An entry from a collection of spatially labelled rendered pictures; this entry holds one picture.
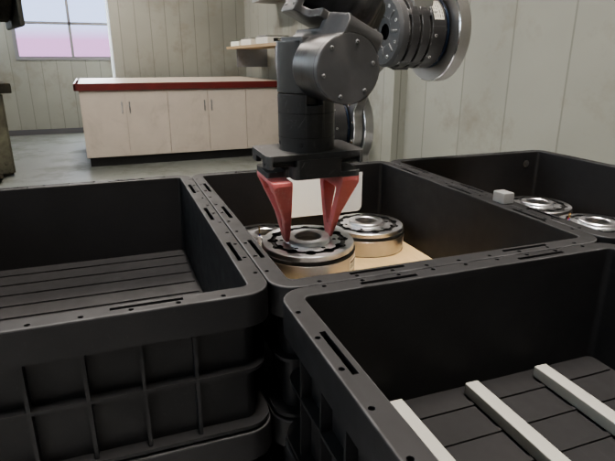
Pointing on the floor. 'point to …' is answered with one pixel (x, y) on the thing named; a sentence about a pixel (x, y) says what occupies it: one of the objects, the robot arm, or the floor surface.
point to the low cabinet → (176, 118)
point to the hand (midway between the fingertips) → (307, 230)
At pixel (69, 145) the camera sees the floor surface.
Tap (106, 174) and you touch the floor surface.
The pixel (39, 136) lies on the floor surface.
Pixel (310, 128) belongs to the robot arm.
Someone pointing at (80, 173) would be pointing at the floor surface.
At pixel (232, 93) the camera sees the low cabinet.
